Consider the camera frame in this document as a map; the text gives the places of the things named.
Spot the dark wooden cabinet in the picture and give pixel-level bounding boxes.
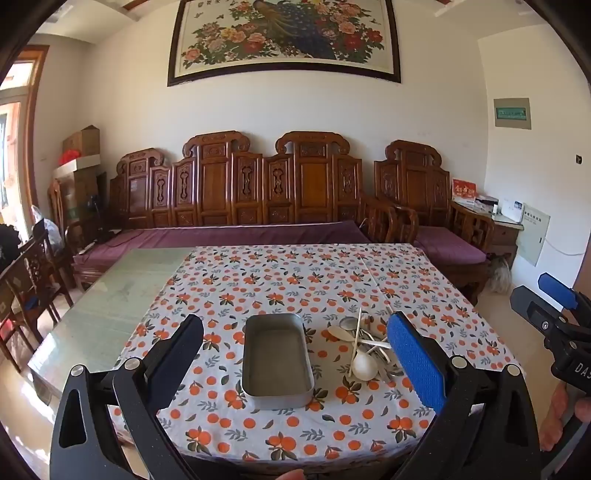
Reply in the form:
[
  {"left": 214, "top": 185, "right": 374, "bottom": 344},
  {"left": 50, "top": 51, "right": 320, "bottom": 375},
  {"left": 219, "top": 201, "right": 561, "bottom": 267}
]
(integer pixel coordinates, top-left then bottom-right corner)
[{"left": 50, "top": 171, "right": 108, "bottom": 243}]

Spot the carved wooden armchair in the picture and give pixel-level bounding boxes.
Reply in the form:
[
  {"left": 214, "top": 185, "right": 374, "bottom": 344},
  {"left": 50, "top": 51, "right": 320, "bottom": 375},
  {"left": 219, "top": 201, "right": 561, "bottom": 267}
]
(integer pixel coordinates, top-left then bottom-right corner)
[{"left": 374, "top": 140, "right": 496, "bottom": 305}]

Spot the framed peacock flower painting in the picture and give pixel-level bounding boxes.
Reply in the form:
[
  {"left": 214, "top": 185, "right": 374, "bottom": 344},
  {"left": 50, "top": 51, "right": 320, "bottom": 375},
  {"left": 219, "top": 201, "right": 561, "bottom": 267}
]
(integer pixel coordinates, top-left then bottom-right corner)
[{"left": 167, "top": 0, "right": 402, "bottom": 88}]

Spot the white carton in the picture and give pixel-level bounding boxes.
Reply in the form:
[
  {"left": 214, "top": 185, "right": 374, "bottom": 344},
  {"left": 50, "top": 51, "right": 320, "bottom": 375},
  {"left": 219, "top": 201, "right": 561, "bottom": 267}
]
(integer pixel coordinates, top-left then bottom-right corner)
[{"left": 496, "top": 199, "right": 525, "bottom": 222}]

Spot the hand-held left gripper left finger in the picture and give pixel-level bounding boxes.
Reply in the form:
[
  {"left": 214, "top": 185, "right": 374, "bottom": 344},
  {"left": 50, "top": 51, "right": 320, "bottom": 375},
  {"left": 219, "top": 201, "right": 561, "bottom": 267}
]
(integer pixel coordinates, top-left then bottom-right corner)
[{"left": 50, "top": 314, "right": 205, "bottom": 480}]

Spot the straw hand broom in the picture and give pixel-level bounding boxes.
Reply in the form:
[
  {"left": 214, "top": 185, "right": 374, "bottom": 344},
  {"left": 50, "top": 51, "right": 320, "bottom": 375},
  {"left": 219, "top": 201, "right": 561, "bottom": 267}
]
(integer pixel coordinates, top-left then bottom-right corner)
[{"left": 486, "top": 255, "right": 513, "bottom": 296}]

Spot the white plastic bag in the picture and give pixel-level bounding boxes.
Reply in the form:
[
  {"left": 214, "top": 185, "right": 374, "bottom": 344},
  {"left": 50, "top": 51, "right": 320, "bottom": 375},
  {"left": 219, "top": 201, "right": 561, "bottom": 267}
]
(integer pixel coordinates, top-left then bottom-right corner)
[{"left": 31, "top": 205, "right": 64, "bottom": 256}]

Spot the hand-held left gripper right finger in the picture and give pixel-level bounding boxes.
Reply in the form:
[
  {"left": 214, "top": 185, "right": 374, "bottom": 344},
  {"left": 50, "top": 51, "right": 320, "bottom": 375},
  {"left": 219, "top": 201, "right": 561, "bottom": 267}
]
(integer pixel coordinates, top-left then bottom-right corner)
[{"left": 387, "top": 311, "right": 543, "bottom": 480}]

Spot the rectangular metal tray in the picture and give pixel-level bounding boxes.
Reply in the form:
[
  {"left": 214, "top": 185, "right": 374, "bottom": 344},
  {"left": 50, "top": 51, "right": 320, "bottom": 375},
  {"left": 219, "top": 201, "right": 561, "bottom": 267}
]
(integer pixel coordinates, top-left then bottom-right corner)
[{"left": 242, "top": 313, "right": 315, "bottom": 411}]

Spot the grey wall electrical box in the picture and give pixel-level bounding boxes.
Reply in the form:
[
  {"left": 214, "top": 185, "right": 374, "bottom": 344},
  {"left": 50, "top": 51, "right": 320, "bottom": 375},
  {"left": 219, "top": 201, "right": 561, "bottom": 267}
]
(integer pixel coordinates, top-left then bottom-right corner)
[{"left": 493, "top": 97, "right": 532, "bottom": 131}]

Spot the purple armchair cushion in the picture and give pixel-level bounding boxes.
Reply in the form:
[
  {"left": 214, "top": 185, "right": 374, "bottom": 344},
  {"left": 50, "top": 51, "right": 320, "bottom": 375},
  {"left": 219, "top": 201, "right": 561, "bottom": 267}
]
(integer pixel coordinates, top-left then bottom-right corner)
[{"left": 416, "top": 224, "right": 490, "bottom": 265}]

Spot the white flat box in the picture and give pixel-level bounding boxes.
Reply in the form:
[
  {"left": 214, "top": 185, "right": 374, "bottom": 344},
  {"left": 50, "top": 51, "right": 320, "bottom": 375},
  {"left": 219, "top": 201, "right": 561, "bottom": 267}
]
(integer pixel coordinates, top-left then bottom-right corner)
[{"left": 52, "top": 154, "right": 101, "bottom": 180}]

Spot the metal fork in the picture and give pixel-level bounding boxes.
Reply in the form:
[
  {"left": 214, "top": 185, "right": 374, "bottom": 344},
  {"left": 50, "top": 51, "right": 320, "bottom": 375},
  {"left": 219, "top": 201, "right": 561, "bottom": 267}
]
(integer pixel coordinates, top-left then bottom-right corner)
[{"left": 369, "top": 346, "right": 403, "bottom": 385}]

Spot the wooden dining chair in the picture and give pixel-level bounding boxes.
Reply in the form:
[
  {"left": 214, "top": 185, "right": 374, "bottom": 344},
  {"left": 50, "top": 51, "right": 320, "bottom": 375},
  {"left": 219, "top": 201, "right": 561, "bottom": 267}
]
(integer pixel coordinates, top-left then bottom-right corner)
[{"left": 0, "top": 228, "right": 75, "bottom": 372}]

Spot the carved wooden sofa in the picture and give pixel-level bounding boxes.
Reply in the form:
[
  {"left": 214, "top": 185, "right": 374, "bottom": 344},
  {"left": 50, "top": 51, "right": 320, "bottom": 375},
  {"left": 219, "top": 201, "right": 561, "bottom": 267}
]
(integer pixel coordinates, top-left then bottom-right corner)
[{"left": 69, "top": 130, "right": 419, "bottom": 296}]

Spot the person's right hand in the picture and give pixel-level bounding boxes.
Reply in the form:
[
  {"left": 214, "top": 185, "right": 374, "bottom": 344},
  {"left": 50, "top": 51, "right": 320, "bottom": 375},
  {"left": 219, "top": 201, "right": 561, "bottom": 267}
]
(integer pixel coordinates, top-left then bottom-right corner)
[{"left": 539, "top": 383, "right": 591, "bottom": 453}]

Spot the long purple sofa cushion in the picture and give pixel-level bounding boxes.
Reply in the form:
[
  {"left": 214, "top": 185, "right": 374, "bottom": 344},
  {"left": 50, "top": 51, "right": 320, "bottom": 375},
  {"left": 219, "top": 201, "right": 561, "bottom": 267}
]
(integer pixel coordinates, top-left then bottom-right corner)
[{"left": 74, "top": 220, "right": 370, "bottom": 273}]

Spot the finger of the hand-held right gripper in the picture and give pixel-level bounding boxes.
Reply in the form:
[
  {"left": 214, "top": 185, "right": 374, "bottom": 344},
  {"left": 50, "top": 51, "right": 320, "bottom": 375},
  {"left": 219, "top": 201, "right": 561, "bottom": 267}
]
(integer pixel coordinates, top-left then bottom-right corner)
[
  {"left": 510, "top": 285, "right": 578, "bottom": 342},
  {"left": 538, "top": 272, "right": 591, "bottom": 315}
]

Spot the red gift box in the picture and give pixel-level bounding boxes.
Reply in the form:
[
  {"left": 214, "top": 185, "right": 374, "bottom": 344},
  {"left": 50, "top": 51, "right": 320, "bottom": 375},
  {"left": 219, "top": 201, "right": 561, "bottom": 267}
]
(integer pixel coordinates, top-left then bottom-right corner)
[{"left": 451, "top": 178, "right": 478, "bottom": 202}]

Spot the wooden door frame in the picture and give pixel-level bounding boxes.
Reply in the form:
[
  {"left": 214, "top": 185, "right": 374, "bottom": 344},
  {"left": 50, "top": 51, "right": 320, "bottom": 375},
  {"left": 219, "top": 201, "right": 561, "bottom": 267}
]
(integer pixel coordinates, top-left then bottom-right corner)
[{"left": 0, "top": 45, "right": 51, "bottom": 222}]

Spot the brown cardboard box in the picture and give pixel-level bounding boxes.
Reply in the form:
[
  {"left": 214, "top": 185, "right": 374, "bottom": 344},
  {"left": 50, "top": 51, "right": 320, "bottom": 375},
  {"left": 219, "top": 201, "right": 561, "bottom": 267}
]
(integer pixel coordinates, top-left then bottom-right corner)
[{"left": 62, "top": 126, "right": 101, "bottom": 160}]

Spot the large grey wall panel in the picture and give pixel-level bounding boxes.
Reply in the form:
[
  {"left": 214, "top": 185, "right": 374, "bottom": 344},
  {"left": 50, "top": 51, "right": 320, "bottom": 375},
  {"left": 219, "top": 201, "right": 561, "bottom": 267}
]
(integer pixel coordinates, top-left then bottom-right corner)
[{"left": 516, "top": 206, "right": 551, "bottom": 267}]

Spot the wooden side table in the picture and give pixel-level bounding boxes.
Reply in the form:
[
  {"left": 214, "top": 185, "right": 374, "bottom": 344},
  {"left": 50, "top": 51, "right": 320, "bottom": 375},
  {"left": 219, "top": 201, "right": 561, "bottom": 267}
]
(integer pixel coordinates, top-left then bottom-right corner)
[{"left": 450, "top": 198, "right": 525, "bottom": 261}]

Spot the orange print tablecloth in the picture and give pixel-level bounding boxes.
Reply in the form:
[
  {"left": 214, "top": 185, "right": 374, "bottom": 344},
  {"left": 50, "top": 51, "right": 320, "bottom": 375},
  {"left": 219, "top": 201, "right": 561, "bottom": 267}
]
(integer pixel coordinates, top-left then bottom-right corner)
[{"left": 108, "top": 244, "right": 527, "bottom": 472}]

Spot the black bag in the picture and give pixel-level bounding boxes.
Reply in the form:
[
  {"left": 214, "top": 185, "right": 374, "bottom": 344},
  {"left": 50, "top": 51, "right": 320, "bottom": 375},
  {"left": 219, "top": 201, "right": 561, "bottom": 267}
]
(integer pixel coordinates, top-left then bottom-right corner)
[{"left": 0, "top": 224, "right": 22, "bottom": 274}]

